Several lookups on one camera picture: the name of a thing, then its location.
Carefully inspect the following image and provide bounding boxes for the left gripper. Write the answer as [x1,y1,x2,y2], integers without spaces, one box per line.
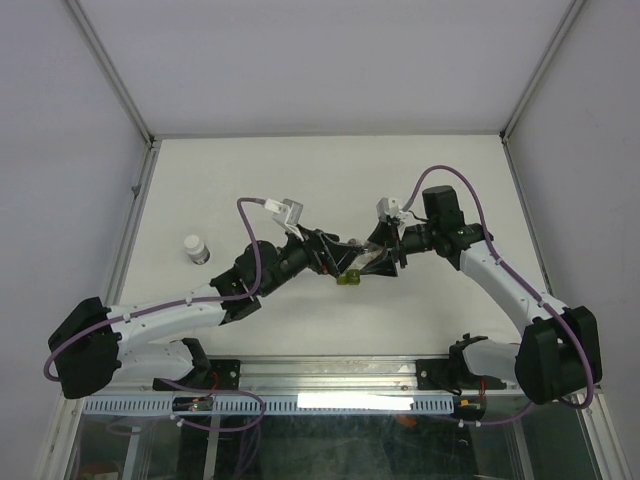
[259,224,363,297]

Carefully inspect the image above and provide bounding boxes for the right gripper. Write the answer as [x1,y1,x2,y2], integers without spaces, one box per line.
[359,219,439,277]

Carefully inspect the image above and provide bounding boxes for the clear bottle orange pills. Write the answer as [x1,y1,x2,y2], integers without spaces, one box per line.
[348,242,386,271]

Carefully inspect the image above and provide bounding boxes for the green pill box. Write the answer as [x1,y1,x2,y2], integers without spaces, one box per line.
[336,269,361,286]

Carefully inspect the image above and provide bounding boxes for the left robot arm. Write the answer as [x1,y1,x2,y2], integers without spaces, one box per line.
[44,228,367,400]

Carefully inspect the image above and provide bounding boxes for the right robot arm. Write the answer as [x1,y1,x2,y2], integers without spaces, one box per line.
[363,185,603,405]

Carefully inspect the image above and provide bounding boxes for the white cap pill bottle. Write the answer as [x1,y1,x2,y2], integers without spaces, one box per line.
[183,235,210,265]

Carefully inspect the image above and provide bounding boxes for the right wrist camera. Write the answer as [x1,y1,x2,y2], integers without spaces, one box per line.
[376,197,408,223]

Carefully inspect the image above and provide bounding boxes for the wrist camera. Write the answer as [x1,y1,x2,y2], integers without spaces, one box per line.
[264,198,303,236]
[376,197,408,223]

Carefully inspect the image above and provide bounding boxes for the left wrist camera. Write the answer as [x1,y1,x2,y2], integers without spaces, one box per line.
[264,198,303,236]

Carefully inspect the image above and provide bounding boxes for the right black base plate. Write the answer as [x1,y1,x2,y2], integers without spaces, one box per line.
[415,357,506,395]

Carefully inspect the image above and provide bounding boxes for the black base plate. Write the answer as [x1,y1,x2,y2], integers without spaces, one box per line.
[152,358,242,393]
[415,357,506,395]

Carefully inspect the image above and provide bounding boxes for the white slotted cable duct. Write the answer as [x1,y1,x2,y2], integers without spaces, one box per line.
[83,393,454,417]

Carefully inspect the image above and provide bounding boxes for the aluminium mounting rail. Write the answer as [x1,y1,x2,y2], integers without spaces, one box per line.
[62,353,601,399]

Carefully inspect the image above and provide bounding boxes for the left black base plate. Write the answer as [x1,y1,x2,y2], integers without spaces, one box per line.
[152,358,242,393]

